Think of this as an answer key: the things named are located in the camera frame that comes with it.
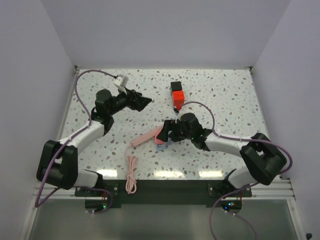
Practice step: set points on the red cube plug adapter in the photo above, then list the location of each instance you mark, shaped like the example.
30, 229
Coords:
178, 98

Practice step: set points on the black cube plug adapter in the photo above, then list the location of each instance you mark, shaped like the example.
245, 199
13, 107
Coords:
176, 86

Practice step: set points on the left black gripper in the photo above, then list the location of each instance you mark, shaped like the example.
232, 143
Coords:
135, 100

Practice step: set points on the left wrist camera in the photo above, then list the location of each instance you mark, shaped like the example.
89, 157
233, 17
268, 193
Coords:
120, 82

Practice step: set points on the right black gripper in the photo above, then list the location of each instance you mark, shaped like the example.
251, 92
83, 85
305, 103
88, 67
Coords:
163, 134

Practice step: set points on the pink plug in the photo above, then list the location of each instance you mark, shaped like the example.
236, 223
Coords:
159, 142

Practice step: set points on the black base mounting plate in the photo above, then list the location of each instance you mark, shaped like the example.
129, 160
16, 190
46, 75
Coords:
165, 192

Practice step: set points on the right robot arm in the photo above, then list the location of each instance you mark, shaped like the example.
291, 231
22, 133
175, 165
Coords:
263, 161

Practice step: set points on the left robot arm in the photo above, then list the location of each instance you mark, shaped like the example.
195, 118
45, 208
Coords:
58, 164

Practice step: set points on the pink power strip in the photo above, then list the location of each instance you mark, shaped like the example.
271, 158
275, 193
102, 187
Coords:
146, 136

